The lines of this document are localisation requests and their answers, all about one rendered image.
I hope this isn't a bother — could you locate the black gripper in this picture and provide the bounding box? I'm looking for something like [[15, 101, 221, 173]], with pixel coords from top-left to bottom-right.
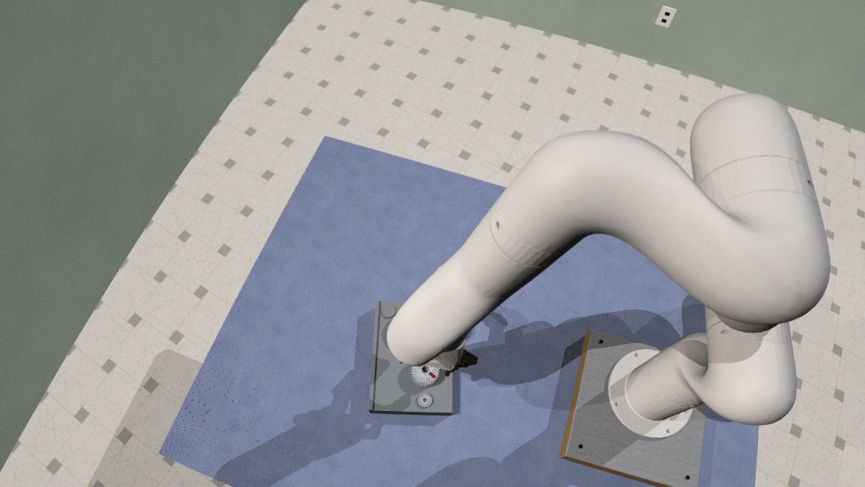
[[425, 339, 478, 377]]

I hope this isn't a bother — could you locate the grey gear with red arrow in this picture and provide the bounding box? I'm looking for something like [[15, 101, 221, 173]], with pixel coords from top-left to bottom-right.
[[410, 365, 441, 387]]

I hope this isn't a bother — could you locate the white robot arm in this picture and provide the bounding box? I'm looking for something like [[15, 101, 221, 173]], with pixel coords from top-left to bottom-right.
[[387, 93, 830, 438]]

